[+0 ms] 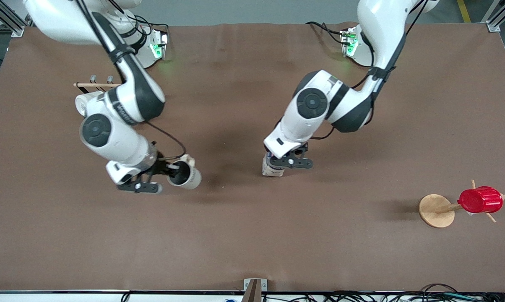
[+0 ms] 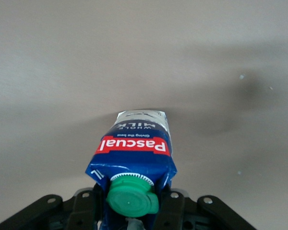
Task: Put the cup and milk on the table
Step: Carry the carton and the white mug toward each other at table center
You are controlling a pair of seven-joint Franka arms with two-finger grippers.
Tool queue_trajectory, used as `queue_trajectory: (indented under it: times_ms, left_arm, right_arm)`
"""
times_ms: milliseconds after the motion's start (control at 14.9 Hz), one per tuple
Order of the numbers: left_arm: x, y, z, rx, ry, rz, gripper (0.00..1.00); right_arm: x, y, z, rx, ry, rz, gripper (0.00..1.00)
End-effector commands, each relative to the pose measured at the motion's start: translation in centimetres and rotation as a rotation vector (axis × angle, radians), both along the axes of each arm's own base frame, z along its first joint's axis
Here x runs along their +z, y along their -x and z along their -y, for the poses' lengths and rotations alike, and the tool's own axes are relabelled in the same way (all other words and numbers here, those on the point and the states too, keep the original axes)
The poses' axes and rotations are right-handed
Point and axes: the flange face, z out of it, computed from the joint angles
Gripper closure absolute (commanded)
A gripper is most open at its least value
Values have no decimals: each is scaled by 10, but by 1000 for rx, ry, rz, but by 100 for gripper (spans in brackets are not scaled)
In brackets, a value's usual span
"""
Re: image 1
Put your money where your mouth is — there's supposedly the black wire mug rack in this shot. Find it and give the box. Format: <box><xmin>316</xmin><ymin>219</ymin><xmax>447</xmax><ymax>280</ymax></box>
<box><xmin>73</xmin><ymin>75</ymin><xmax>123</xmax><ymax>95</ymax></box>

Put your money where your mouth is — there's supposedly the aluminium frame profile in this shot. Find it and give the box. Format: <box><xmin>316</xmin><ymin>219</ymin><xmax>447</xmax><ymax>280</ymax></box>
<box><xmin>0</xmin><ymin>0</ymin><xmax>31</xmax><ymax>37</ymax></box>
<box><xmin>485</xmin><ymin>0</ymin><xmax>505</xmax><ymax>33</ymax></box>

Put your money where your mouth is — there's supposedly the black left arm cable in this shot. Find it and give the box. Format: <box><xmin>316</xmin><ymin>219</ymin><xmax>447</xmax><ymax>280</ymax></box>
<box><xmin>309</xmin><ymin>0</ymin><xmax>430</xmax><ymax>141</ymax></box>

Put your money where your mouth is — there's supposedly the white hanging mug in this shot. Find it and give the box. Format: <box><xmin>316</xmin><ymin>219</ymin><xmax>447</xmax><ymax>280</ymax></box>
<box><xmin>75</xmin><ymin>91</ymin><xmax>106</xmax><ymax>117</ymax></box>

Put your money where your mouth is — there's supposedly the red plastic cup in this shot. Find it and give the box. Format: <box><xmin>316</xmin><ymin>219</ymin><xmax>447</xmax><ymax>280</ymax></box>
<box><xmin>458</xmin><ymin>186</ymin><xmax>504</xmax><ymax>214</ymax></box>

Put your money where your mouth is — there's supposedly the black right base cable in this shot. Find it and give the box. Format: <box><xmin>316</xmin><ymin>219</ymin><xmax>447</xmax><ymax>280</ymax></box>
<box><xmin>143</xmin><ymin>21</ymin><xmax>170</xmax><ymax>35</ymax></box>

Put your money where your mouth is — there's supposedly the wooden mug tree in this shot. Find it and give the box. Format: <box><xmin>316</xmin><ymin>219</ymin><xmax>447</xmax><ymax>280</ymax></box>
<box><xmin>419</xmin><ymin>180</ymin><xmax>505</xmax><ymax>229</ymax></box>

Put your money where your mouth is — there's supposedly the black base cable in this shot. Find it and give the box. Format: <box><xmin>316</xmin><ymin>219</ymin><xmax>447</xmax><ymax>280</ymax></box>
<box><xmin>143</xmin><ymin>21</ymin><xmax>170</xmax><ymax>35</ymax></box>
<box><xmin>306</xmin><ymin>21</ymin><xmax>350</xmax><ymax>44</ymax></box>

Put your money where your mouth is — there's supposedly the black cable bundle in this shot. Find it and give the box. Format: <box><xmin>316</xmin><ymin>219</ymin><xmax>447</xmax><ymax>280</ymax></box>
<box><xmin>320</xmin><ymin>284</ymin><xmax>505</xmax><ymax>302</ymax></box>

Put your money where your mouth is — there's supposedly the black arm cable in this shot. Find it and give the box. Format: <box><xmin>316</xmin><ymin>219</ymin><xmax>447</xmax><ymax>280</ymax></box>
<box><xmin>77</xmin><ymin>0</ymin><xmax>187</xmax><ymax>161</ymax></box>
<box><xmin>309</xmin><ymin>0</ymin><xmax>430</xmax><ymax>141</ymax></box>

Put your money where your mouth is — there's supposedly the grey metal camera bracket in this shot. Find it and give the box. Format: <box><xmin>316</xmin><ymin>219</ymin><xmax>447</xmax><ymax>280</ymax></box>
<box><xmin>243</xmin><ymin>278</ymin><xmax>268</xmax><ymax>302</ymax></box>

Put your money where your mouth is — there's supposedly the black left base cable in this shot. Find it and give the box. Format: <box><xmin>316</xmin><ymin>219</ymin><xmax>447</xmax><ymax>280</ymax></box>
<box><xmin>306</xmin><ymin>21</ymin><xmax>350</xmax><ymax>44</ymax></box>

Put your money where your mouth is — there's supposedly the blue white milk carton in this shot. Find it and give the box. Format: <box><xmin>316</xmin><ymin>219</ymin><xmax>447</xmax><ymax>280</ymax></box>
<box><xmin>262</xmin><ymin>153</ymin><xmax>285</xmax><ymax>177</ymax></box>

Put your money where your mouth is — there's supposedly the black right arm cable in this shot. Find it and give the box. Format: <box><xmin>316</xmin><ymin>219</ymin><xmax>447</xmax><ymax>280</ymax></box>
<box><xmin>77</xmin><ymin>0</ymin><xmax>187</xmax><ymax>161</ymax></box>

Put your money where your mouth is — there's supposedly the grey ceramic mug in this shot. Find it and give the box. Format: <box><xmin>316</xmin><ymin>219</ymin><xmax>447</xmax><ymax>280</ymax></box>
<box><xmin>167</xmin><ymin>154</ymin><xmax>202</xmax><ymax>190</ymax></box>

